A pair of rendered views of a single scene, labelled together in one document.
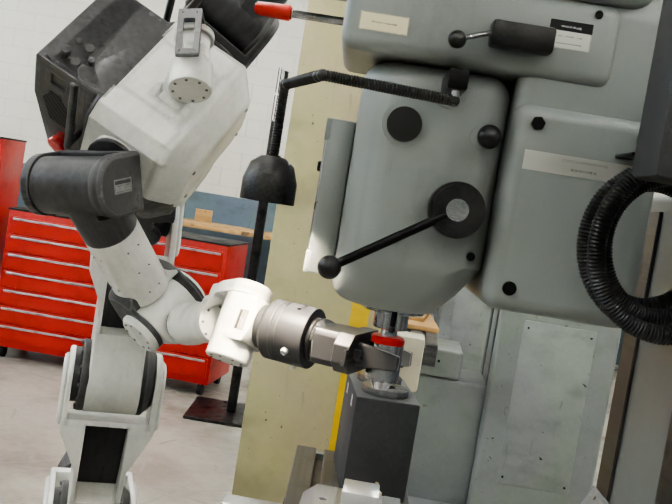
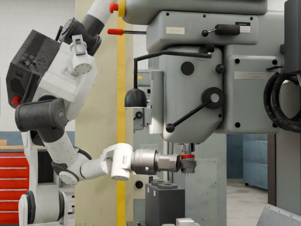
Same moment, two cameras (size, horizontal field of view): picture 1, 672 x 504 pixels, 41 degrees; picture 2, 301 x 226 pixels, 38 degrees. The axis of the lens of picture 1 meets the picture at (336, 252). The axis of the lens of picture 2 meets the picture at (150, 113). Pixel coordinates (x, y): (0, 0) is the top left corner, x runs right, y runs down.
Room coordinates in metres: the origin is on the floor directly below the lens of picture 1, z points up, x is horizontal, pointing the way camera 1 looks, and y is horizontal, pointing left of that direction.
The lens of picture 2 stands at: (-0.21, 0.35, 1.37)
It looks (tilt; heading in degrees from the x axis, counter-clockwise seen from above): 1 degrees up; 348
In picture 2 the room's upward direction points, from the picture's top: straight up
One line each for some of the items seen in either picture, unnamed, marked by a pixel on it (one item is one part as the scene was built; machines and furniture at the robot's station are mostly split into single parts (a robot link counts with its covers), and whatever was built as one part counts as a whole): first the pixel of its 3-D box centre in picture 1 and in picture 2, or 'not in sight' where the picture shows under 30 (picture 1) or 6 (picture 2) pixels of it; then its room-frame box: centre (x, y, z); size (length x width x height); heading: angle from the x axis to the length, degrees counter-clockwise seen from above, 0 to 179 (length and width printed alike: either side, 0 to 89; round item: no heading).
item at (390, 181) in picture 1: (415, 192); (189, 95); (1.22, -0.09, 1.47); 0.21 x 0.19 x 0.32; 179
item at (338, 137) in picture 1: (330, 197); (156, 102); (1.22, 0.02, 1.45); 0.04 x 0.04 x 0.21; 89
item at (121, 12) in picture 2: not in sight; (121, 7); (1.22, 0.14, 1.76); 0.06 x 0.02 x 0.06; 179
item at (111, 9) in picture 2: not in sight; (113, 7); (1.22, 0.16, 1.76); 0.04 x 0.03 x 0.04; 179
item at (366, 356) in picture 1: (376, 359); (186, 164); (1.19, -0.08, 1.24); 0.06 x 0.02 x 0.03; 67
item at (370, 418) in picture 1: (374, 430); (164, 205); (1.72, -0.13, 1.00); 0.22 x 0.12 x 0.20; 4
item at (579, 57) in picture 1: (469, 42); (199, 34); (1.22, -0.13, 1.68); 0.34 x 0.24 x 0.10; 89
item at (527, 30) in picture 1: (500, 39); (219, 31); (1.08, -0.15, 1.66); 0.12 x 0.04 x 0.04; 89
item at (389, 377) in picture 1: (384, 361); (187, 165); (1.22, -0.09, 1.23); 0.05 x 0.05 x 0.05
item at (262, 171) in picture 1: (270, 178); (135, 97); (1.17, 0.10, 1.46); 0.07 x 0.07 x 0.06
